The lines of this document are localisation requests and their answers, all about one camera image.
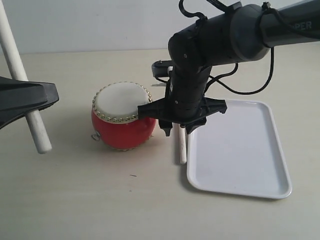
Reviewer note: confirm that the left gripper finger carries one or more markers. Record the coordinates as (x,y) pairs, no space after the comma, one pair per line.
(26,94)
(8,116)

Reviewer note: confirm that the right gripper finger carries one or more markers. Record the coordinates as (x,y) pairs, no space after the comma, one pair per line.
(189,128)
(166,126)

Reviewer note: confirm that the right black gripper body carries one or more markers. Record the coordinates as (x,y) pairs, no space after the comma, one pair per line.
(184,101)

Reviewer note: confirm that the wooden drumstick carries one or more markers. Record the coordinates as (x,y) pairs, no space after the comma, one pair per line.
(17,71)
(182,145)

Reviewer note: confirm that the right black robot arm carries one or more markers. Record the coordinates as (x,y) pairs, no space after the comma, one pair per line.
(242,33)

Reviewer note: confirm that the small red drum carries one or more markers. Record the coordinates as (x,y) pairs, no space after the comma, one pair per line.
(115,118)

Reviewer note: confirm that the white plastic tray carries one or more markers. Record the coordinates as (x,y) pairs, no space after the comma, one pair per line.
(239,153)

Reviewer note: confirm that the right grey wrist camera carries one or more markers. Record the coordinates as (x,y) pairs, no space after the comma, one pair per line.
(160,68)

